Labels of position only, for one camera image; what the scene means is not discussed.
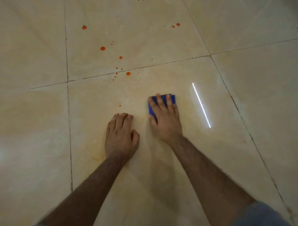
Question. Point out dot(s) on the person's right middle finger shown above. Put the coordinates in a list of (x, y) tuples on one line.
[(161, 101)]

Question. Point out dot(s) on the blue cleaning cloth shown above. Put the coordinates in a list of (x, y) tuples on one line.
[(151, 110)]

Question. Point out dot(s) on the person's right thumb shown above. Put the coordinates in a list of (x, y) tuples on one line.
[(152, 120)]

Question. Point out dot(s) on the person's left thumb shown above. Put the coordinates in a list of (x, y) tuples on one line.
[(135, 137)]

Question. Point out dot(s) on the person's left hand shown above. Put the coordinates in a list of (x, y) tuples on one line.
[(118, 142)]

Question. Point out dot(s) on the grey shirt sleeve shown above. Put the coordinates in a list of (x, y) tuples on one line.
[(260, 216)]

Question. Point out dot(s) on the person's right forearm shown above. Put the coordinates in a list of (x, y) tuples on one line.
[(209, 184)]

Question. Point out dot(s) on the person's left little finger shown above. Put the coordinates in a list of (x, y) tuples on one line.
[(110, 123)]

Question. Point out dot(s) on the orange sauce drops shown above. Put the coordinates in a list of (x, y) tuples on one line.
[(102, 48)]

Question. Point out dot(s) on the person's left forearm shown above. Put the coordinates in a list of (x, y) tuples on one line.
[(90, 191)]

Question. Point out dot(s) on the person's left middle finger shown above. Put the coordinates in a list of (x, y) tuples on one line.
[(123, 120)]

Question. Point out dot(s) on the person's right hand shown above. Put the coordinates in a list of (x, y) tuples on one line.
[(166, 125)]

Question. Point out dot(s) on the person's right little finger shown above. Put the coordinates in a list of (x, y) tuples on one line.
[(176, 111)]

